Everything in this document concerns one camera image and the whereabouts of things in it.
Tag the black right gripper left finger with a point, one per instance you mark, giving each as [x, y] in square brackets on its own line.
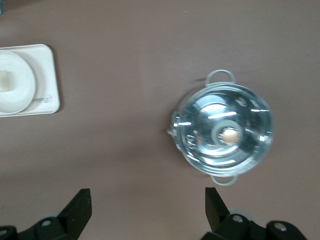
[70, 220]

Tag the brown table mat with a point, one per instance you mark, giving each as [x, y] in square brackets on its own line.
[125, 75]

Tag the glass pot lid with knob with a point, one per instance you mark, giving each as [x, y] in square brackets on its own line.
[250, 117]

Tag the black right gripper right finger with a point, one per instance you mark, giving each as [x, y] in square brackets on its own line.
[232, 225]

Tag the round cream plate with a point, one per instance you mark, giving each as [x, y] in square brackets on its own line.
[22, 82]

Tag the steel electric cooking pot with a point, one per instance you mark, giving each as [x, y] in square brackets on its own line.
[222, 183]

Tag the cream rabbit print tray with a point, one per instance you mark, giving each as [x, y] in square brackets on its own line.
[47, 75]

